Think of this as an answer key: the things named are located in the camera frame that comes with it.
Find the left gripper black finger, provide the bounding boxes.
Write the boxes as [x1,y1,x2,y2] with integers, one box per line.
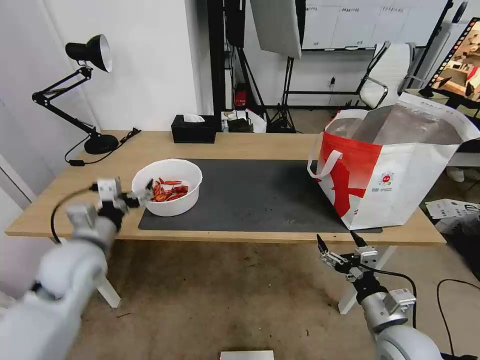
[131,178,155,204]
[118,191,140,215]

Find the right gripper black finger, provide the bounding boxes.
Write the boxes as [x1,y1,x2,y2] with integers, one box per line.
[316,233,348,269]
[349,230,370,250]

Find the white round takeout bowl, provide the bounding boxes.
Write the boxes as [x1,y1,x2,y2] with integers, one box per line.
[131,158,204,218]

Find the white and red takeout bag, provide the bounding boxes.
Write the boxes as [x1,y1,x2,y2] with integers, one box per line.
[307,92,480,231]

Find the red chili pepper scraps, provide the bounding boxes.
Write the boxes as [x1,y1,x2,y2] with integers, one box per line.
[151,177,191,203]

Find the black tissue box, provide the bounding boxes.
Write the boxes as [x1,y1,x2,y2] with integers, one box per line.
[170,113,218,145]

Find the printed paper sheets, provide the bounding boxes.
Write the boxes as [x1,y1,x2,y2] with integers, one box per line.
[425,197,480,223]

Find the black desk mat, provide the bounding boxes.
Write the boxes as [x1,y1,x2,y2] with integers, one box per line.
[137,158,384,233]

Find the white shoe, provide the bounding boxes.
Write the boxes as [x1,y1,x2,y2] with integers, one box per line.
[445,166,467,184]

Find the clutter of boxes on floor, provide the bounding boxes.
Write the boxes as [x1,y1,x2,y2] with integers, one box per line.
[220,107,268,134]

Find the wooden table with white legs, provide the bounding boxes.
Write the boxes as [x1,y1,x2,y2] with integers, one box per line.
[4,129,448,317]

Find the white robot front shell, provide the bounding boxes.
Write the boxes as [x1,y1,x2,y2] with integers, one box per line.
[219,350,275,360]

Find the red canister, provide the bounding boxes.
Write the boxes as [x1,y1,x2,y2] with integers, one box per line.
[233,86,249,109]

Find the black tripod stand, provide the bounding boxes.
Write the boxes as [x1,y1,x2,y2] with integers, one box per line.
[267,55,298,134]

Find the white office chair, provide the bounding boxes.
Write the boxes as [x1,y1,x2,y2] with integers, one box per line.
[357,41,418,110]

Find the computer monitor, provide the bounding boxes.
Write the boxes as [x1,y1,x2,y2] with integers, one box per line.
[418,16,480,108]

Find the white photo reflector panel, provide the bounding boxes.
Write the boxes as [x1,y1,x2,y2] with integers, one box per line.
[248,0,303,60]

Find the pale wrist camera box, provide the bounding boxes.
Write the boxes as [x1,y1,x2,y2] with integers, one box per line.
[96,177,123,203]
[353,245,378,268]

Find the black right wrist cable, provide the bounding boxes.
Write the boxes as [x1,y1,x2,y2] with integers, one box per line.
[369,266,418,331]

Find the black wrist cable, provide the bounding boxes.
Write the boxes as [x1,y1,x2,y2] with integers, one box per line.
[50,184,101,245]
[369,266,418,331]

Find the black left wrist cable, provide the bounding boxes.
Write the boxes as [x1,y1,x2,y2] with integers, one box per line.
[50,184,101,245]

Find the black lamp power cable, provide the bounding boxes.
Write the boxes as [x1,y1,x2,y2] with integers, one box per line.
[65,127,143,168]

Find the black floor cable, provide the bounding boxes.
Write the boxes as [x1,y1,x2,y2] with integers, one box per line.
[436,278,480,355]

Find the black metal frame post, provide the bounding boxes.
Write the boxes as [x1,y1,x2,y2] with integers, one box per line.
[208,0,247,118]

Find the white wall whiteboard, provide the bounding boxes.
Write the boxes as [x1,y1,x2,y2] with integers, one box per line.
[301,0,448,52]

